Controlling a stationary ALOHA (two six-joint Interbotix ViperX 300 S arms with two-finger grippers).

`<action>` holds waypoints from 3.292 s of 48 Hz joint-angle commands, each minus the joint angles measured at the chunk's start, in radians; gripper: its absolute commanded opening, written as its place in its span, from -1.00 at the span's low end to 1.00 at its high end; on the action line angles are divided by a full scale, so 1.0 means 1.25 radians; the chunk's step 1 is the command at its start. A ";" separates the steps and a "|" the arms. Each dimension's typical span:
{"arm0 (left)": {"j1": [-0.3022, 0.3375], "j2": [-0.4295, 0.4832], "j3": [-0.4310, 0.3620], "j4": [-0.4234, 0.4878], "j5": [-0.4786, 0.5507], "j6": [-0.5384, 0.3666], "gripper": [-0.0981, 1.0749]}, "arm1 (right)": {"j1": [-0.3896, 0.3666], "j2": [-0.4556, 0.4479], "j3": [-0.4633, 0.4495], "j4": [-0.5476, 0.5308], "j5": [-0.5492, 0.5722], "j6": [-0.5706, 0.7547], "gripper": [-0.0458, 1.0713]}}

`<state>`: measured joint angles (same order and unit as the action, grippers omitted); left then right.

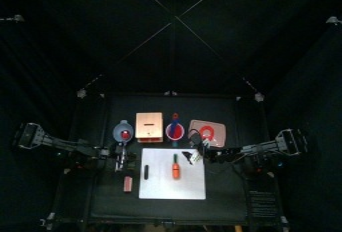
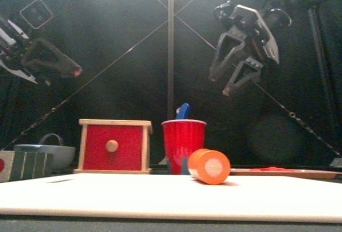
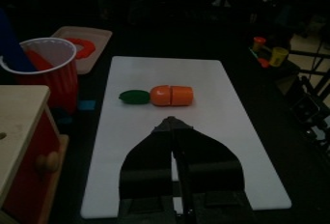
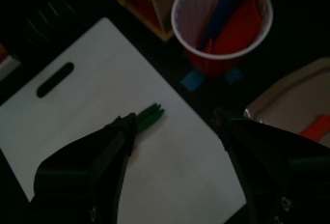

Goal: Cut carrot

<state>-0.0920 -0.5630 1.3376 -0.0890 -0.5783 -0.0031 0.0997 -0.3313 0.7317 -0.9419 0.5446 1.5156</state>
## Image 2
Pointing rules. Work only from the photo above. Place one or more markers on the orange toy carrot green top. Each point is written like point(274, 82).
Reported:
point(209, 166)

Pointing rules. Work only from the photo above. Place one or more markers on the wooden box red front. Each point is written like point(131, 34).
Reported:
point(98, 142)

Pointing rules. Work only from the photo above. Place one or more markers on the red plastic cup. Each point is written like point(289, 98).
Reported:
point(182, 139)

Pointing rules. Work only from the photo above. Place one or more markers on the green striped toy block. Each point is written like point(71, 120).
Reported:
point(31, 166)

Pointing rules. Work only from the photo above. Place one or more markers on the white cutting board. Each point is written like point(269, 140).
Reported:
point(134, 196)

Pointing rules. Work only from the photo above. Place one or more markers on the grey vertical frame pole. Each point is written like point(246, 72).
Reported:
point(170, 76)

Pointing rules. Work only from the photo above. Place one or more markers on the silver frame bracket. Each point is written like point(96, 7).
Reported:
point(337, 162)

